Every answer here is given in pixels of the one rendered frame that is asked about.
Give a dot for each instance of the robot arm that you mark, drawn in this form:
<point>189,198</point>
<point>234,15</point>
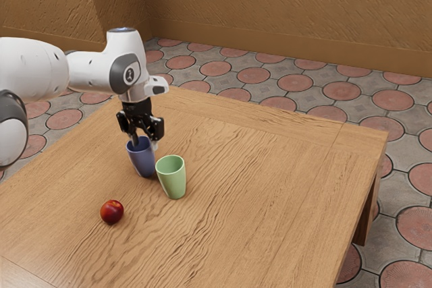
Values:
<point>87,67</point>

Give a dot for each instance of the green cup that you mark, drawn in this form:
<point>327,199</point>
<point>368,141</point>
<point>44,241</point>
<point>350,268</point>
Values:
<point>173,181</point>

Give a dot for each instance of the red apple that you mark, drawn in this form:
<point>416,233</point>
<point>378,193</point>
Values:
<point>112,212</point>

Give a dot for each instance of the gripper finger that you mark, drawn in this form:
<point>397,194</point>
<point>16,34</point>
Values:
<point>156,129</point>
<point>125,124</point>

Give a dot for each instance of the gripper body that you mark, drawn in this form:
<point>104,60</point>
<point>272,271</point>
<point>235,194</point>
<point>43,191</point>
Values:
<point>136,108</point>

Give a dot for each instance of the blue cup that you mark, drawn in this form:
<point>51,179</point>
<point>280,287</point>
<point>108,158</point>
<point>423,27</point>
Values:
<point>143,161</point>

